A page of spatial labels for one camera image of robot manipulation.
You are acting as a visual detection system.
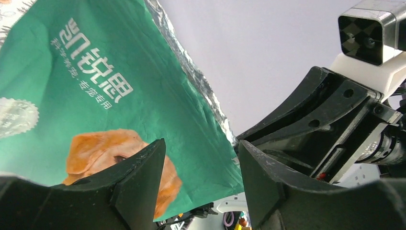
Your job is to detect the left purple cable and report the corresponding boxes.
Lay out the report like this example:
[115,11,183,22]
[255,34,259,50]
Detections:
[222,211,236,228]

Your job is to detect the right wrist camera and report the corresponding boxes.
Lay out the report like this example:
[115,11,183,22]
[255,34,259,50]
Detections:
[330,0,406,101]

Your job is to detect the green dog food bag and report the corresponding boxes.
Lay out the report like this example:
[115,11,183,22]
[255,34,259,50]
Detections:
[0,0,244,219]

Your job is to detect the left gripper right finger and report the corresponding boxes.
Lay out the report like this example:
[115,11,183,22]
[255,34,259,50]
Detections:
[238,140,406,230]

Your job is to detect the floral tablecloth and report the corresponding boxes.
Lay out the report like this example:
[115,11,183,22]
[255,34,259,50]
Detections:
[0,0,36,47]

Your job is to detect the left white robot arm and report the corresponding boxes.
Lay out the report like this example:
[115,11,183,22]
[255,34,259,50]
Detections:
[0,139,406,230]

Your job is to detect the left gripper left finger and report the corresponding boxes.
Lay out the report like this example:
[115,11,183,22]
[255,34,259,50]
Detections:
[0,139,166,230]

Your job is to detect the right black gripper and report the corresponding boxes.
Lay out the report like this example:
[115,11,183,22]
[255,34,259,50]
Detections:
[237,66,403,184]

